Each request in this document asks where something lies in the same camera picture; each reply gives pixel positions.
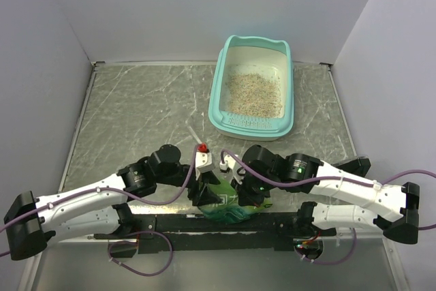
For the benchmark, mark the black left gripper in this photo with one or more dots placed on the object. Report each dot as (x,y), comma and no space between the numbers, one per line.
(205,195)

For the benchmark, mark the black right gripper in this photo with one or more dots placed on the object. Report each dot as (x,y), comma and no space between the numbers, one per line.
(246,197)

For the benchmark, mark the green cat litter bag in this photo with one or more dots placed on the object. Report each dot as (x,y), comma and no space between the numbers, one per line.
(229,211)

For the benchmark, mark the clear plastic scoop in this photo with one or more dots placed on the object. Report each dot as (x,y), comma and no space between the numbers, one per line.
(194,135)

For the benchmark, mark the teal cat litter box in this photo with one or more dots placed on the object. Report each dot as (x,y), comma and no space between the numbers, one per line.
(246,55)

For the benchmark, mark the black right arm base block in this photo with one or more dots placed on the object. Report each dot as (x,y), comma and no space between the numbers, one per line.
(358,165)

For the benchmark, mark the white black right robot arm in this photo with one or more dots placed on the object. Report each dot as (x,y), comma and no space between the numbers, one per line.
(366,204)

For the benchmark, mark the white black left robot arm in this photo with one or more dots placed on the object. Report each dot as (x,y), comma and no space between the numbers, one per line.
(34,222)

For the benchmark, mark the beige cat litter granules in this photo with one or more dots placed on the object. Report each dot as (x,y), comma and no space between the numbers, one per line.
(253,95)

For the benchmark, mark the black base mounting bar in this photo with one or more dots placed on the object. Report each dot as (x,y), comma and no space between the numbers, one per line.
(196,233)

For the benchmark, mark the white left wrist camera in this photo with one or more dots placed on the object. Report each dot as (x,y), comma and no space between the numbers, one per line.
(204,162)

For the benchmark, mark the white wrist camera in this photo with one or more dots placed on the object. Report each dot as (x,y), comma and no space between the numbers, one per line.
(204,162)
(230,165)

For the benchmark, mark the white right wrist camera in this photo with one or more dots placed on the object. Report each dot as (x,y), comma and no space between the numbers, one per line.
(230,165)

